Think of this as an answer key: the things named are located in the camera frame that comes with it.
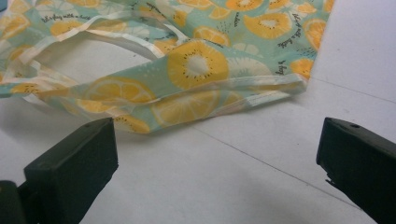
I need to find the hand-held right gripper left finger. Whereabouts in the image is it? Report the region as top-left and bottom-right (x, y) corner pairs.
(23, 117), (120, 224)

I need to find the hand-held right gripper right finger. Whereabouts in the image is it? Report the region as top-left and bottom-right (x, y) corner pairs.
(316, 117), (396, 224)

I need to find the fruit print tote bag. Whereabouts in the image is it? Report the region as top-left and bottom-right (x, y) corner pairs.
(0, 0), (336, 135)

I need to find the white table mat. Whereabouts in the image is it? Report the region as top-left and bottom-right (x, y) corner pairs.
(0, 0), (396, 224)

